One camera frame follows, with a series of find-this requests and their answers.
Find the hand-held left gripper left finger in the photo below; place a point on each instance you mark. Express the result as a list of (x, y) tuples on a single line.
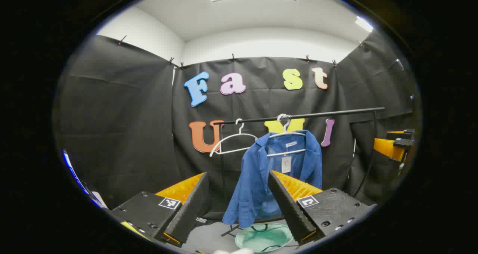
[(190, 209)]

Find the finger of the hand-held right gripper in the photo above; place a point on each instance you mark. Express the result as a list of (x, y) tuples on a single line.
[(388, 147)]

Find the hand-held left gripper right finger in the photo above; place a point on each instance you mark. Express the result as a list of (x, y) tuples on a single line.
[(289, 209)]

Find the green laundry hamper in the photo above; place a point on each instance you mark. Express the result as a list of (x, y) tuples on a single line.
[(261, 239)]

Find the blue shirt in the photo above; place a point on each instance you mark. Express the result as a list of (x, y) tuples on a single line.
[(254, 179)]

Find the white hanger with shirt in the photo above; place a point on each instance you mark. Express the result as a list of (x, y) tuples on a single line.
[(295, 133)]

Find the black clothes rack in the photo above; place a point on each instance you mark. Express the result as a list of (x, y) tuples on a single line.
[(336, 113)]

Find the empty white hanger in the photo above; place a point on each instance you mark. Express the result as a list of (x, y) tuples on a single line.
[(231, 151)]

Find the black backdrop cloth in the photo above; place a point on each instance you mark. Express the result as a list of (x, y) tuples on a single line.
[(123, 134)]

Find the small ceiling light panel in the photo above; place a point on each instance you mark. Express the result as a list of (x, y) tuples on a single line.
[(364, 24)]

